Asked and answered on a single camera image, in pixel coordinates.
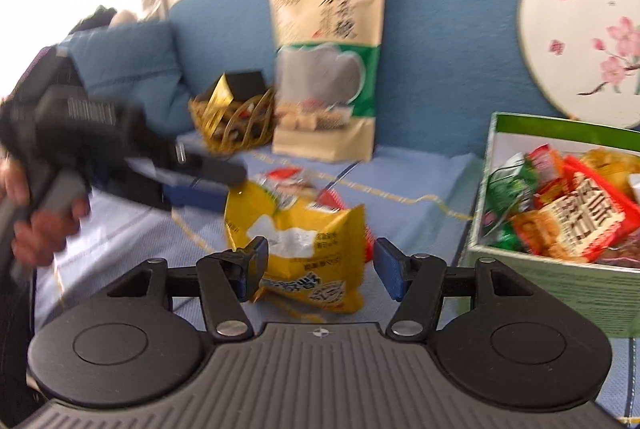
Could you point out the round floral fan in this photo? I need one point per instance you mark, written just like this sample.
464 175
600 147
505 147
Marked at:
584 57

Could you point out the gold wire basket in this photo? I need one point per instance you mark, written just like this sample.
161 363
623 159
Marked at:
235 114

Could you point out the blue sofa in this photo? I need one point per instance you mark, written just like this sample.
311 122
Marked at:
301 323

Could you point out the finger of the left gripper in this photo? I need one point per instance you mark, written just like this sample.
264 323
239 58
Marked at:
178 190
209 168

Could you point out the red snack packets pile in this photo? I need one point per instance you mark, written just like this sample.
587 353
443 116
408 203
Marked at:
295 186

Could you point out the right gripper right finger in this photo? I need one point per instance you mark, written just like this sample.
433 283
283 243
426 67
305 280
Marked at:
494 334

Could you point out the blue cushion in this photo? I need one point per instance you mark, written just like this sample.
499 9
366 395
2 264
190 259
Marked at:
138 63

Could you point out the red white snack packet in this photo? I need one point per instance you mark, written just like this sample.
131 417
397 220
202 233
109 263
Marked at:
576 215

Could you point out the green cardboard box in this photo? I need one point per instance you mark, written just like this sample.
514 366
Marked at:
606 290

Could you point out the green snack packet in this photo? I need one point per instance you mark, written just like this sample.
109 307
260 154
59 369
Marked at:
510 191

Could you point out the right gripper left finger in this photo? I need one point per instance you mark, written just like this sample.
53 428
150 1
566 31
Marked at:
148 332

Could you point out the beige grain snack bag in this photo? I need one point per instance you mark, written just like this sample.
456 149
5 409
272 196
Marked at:
327 54

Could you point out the person's left hand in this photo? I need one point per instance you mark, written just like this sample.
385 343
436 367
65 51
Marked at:
38 239

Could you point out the yellow snack bag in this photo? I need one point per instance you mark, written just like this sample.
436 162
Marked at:
334 289

